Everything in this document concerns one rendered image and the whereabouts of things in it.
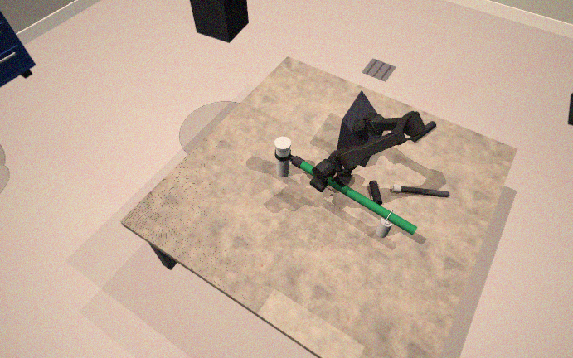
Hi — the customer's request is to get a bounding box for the white cylindrical post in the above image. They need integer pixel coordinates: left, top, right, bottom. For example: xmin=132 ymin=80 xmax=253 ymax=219
xmin=274 ymin=137 xmax=291 ymax=177

